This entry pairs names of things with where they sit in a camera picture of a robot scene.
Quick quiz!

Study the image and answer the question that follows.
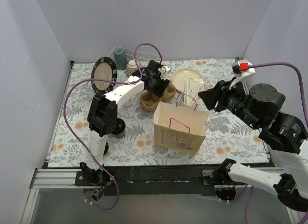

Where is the brown cardboard cup carrier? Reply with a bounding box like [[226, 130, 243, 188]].
[[140, 82, 176, 112]]

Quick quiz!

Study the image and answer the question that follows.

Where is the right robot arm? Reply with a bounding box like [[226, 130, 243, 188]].
[[198, 62, 308, 212]]

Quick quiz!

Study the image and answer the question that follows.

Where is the pink paper gift bag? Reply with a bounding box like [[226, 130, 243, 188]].
[[153, 102, 210, 156]]

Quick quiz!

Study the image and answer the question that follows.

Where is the patterned ceramic bowl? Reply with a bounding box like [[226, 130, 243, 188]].
[[125, 59, 141, 76]]

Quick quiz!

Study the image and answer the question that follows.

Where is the grey blue mug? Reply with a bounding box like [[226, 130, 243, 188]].
[[114, 48, 127, 69]]

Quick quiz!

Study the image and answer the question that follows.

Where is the white straw holder cup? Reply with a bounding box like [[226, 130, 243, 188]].
[[180, 78, 204, 110]]

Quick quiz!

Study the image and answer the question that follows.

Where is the white wire dish rack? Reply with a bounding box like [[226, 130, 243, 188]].
[[82, 43, 163, 99]]

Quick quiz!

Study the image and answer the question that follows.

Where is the cream round plate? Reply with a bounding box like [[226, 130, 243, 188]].
[[171, 68, 203, 92]]

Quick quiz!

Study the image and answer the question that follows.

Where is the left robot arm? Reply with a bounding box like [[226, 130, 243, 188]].
[[87, 60, 170, 165]]

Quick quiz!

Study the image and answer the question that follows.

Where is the floral table mat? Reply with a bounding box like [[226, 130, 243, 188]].
[[48, 63, 269, 168]]

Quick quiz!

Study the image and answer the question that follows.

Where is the black rimmed cream plate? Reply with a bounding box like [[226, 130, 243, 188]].
[[91, 56, 117, 95]]

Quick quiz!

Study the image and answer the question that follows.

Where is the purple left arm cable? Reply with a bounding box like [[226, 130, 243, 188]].
[[63, 42, 164, 210]]

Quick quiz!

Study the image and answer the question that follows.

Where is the black mounting rail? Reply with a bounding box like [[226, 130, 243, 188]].
[[74, 165, 241, 197]]

